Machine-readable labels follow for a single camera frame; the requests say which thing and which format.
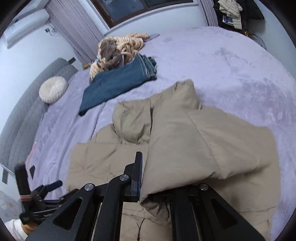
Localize round white pleated cushion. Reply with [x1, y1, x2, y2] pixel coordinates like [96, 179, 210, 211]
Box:
[39, 76, 68, 104]

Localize brown fuzzy garment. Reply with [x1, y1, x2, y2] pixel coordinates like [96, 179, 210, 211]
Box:
[99, 40, 125, 71]

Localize dark framed window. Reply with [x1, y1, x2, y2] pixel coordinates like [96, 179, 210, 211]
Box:
[91, 0, 194, 27]

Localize white air conditioner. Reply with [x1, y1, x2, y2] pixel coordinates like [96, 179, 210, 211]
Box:
[3, 9, 49, 49]

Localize grey window curtain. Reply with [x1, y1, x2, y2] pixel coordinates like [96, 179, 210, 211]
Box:
[45, 1, 103, 64]

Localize small black tag on bed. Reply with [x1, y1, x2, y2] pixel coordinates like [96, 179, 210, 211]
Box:
[29, 165, 36, 179]

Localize tan striped knit garment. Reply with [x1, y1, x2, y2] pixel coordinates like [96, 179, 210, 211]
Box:
[89, 33, 149, 83]

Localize black hanging coat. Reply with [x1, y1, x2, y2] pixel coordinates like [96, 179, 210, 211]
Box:
[213, 1, 264, 36]

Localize cream hanging puffer garment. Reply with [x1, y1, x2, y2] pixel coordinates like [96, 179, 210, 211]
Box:
[218, 0, 243, 30]

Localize beige puffer jacket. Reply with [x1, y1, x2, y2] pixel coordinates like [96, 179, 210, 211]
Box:
[66, 80, 280, 240]

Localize folded blue jeans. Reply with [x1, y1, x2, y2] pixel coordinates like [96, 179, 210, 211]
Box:
[78, 54, 157, 116]

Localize lavender plush bed blanket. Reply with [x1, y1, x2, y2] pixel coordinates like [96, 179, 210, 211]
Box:
[26, 27, 295, 240]

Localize operator left hand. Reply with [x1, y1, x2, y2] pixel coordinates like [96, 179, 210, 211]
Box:
[21, 222, 38, 235]

